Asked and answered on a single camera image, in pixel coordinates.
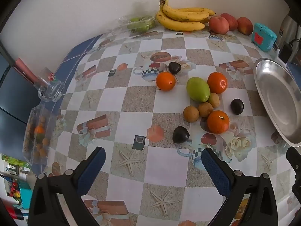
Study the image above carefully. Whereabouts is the clear glass mug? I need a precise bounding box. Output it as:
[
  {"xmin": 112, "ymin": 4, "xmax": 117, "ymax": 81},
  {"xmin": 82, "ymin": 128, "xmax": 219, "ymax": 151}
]
[{"xmin": 33, "ymin": 67, "xmax": 66, "ymax": 103}]

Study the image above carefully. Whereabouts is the round steel tray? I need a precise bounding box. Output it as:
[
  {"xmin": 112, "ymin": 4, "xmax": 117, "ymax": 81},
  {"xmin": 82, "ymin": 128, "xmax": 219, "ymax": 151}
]
[{"xmin": 253, "ymin": 58, "xmax": 301, "ymax": 147}]

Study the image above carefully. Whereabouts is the teal plastic box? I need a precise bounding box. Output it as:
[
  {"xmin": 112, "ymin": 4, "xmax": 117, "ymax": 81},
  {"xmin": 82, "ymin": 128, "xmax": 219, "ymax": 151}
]
[{"xmin": 252, "ymin": 23, "xmax": 277, "ymax": 52}]

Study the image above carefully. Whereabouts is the small brown longan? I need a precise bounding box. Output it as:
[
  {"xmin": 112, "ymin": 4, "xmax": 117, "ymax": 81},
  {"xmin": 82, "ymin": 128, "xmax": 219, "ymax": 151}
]
[
  {"xmin": 197, "ymin": 102, "xmax": 213, "ymax": 118},
  {"xmin": 208, "ymin": 93, "xmax": 220, "ymax": 108},
  {"xmin": 183, "ymin": 106, "xmax": 200, "ymax": 123}
]

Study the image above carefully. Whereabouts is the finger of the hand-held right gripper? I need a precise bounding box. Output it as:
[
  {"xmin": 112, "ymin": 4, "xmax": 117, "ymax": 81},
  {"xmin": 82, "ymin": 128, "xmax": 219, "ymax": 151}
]
[{"xmin": 286, "ymin": 147, "xmax": 301, "ymax": 196}]

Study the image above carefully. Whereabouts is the green mango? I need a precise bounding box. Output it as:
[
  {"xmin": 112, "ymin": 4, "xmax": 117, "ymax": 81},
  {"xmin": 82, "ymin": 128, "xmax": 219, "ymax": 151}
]
[{"xmin": 186, "ymin": 77, "xmax": 210, "ymax": 102}]

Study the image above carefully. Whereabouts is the white charger base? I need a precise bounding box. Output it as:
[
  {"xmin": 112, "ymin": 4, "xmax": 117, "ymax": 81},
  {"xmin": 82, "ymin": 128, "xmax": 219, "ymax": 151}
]
[{"xmin": 274, "ymin": 48, "xmax": 288, "ymax": 67}]

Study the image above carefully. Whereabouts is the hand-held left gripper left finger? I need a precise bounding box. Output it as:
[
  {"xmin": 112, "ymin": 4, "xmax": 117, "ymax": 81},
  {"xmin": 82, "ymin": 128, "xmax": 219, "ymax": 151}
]
[{"xmin": 28, "ymin": 147, "xmax": 106, "ymax": 226}]

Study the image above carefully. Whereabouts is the black charger block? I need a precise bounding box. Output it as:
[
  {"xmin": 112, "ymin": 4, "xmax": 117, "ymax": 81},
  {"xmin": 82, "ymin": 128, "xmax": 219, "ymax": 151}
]
[{"xmin": 279, "ymin": 41, "xmax": 293, "ymax": 63}]

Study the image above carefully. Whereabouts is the dark purple plum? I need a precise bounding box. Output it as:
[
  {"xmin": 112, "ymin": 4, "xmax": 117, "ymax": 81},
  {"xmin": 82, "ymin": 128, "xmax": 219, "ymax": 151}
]
[
  {"xmin": 168, "ymin": 62, "xmax": 182, "ymax": 75},
  {"xmin": 172, "ymin": 126, "xmax": 190, "ymax": 144},
  {"xmin": 230, "ymin": 98, "xmax": 244, "ymax": 115}
]

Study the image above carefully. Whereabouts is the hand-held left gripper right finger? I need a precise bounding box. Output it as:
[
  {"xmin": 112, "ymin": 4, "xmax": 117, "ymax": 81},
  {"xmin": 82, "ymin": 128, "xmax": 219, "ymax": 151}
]
[{"xmin": 202, "ymin": 147, "xmax": 279, "ymax": 226}]

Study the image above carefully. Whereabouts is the orange with white stem stick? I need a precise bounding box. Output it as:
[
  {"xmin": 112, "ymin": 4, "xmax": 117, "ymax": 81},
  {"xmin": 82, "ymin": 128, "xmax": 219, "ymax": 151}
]
[{"xmin": 207, "ymin": 110, "xmax": 230, "ymax": 134}]

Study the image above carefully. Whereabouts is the clear container of green fruit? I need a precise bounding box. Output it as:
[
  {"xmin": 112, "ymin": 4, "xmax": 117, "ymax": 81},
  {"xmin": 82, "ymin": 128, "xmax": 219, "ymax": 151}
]
[{"xmin": 110, "ymin": 15, "xmax": 159, "ymax": 34}]

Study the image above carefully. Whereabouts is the orange without visible stem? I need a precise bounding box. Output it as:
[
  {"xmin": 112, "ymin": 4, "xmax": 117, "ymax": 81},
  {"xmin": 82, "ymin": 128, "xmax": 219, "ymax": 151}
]
[{"xmin": 156, "ymin": 72, "xmax": 176, "ymax": 92}]

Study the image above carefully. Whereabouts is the clear container of mixed fruit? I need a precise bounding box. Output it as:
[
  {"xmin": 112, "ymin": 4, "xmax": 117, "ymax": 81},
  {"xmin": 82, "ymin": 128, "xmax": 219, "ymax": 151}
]
[{"xmin": 22, "ymin": 105, "xmax": 57, "ymax": 166}]

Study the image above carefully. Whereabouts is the pale red apple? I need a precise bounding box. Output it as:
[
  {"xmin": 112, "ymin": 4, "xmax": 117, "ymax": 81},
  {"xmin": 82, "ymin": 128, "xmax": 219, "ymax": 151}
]
[{"xmin": 209, "ymin": 16, "xmax": 230, "ymax": 35}]

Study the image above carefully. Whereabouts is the yellow banana bunch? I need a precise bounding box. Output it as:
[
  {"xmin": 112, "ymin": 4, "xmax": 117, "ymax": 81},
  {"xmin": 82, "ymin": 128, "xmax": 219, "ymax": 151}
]
[{"xmin": 156, "ymin": 0, "xmax": 216, "ymax": 32}]

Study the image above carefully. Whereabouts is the steel kettle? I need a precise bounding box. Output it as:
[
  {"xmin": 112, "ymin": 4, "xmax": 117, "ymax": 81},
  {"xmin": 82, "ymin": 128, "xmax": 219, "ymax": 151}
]
[{"xmin": 279, "ymin": 14, "xmax": 297, "ymax": 43}]

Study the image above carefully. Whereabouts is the orange with small green navel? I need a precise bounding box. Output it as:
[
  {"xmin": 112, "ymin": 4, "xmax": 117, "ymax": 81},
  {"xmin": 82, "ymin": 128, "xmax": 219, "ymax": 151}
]
[{"xmin": 207, "ymin": 72, "xmax": 228, "ymax": 94}]

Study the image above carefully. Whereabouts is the pink flat object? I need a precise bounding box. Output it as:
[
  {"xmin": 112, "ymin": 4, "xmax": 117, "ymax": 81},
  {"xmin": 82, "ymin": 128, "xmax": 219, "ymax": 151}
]
[{"xmin": 14, "ymin": 58, "xmax": 39, "ymax": 85}]

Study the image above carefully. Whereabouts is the checkered printed tablecloth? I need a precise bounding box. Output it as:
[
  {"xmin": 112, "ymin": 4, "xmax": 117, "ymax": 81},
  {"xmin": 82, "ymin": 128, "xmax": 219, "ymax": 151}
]
[{"xmin": 30, "ymin": 29, "xmax": 301, "ymax": 226}]

